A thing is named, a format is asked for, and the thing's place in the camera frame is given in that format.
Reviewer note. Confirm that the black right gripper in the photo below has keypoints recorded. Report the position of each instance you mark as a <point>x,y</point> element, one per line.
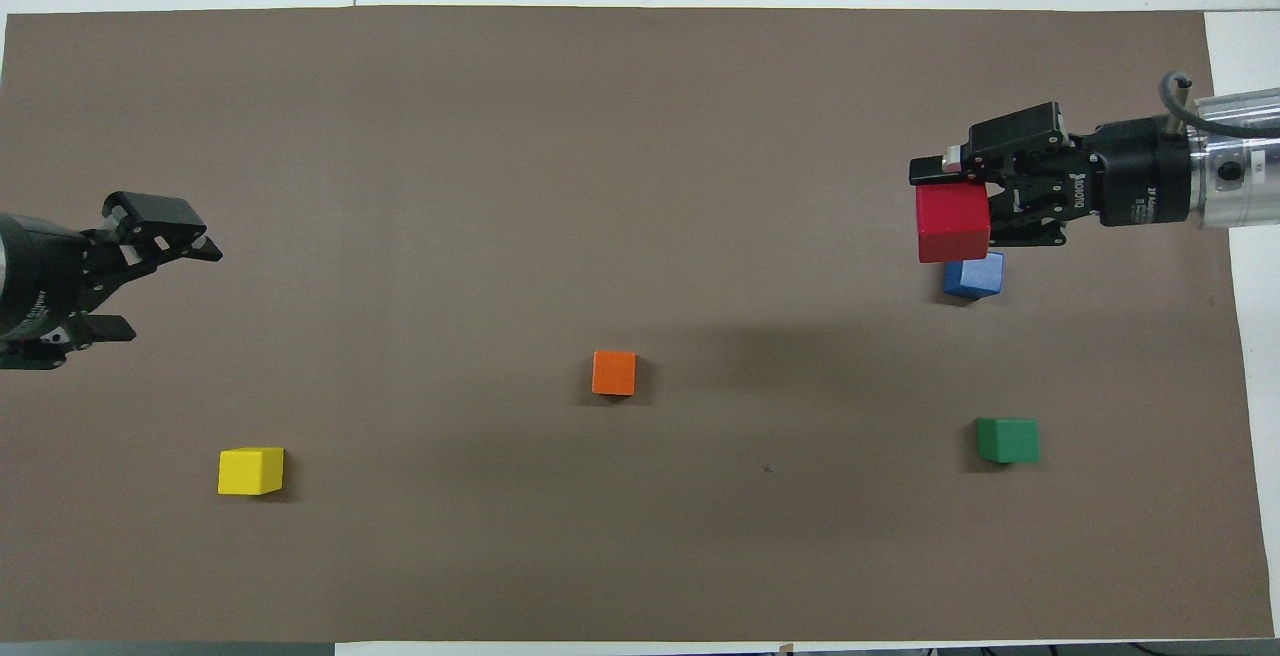
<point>1140,176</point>

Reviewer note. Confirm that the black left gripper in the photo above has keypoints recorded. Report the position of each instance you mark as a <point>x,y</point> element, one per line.
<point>40,276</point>

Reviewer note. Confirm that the red cube block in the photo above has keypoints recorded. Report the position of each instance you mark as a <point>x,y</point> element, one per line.
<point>952,224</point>

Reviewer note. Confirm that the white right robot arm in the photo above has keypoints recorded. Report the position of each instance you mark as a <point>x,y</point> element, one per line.
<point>1240,166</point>

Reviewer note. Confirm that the blue cube block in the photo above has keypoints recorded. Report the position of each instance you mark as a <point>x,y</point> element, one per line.
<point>975,279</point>

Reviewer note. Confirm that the yellow cube block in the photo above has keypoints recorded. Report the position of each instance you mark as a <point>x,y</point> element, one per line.
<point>250,471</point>

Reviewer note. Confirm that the green cube block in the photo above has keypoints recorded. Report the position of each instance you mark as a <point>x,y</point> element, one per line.
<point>1008,441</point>

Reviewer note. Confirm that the orange cube block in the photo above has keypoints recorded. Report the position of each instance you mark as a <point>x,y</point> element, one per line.
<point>614,373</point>

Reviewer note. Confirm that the brown table mat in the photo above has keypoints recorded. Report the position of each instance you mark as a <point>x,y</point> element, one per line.
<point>600,186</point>

